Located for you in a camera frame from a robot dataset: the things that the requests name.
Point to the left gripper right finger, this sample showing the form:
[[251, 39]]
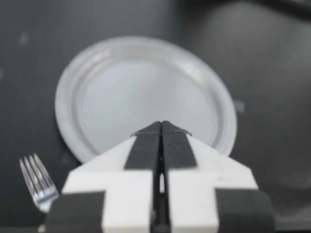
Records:
[[194, 194]]

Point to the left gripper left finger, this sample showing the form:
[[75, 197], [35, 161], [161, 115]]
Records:
[[126, 194]]

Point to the clear plastic fork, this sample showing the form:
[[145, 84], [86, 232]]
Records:
[[39, 184]]

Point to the white round plate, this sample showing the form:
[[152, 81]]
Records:
[[143, 92]]

